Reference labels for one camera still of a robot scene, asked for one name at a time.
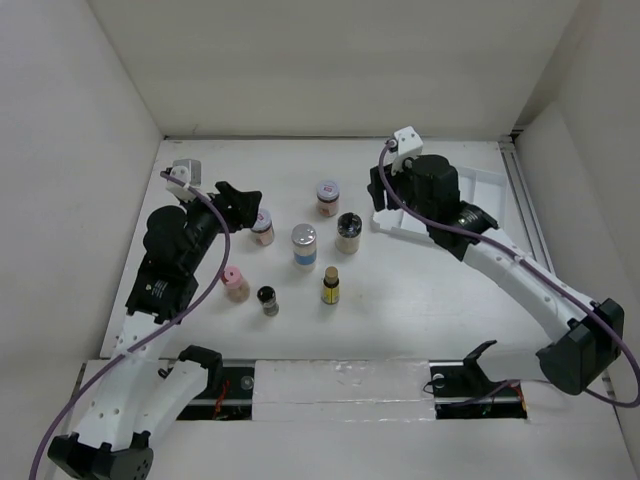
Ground white divided organizer tray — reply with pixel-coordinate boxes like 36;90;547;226
371;167;507;245

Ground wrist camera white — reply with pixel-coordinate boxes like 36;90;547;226
388;126;424;175
166;159;202;202

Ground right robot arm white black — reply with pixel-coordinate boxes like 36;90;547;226
367;155;629;396

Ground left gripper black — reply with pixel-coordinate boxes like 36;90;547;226
178;181;259;273

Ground small black lid bottle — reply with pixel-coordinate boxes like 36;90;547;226
256;285;279;317

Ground blue label silver lid jar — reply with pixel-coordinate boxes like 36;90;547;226
291;223;317;271

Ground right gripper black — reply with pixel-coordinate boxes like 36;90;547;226
368;155;435;225

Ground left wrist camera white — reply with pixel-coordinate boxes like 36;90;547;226
166;159;202;202

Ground red label spice jar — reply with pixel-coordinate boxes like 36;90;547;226
251;208;274;247
316;180;340;217

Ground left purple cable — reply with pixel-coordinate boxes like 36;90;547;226
28;169;232;480

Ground black mounting rail base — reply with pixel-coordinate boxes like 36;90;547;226
179;360;528;422

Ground black grinder top jar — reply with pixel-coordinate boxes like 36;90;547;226
335;212;362;254

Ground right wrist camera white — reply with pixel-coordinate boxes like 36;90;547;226
388;126;424;175

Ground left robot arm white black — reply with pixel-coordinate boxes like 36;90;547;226
47;176;262;479

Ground yellow label cork bottle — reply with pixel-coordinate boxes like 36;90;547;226
322;266;340;305

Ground pink lid spice bottle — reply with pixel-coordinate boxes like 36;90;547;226
222;266;250;303

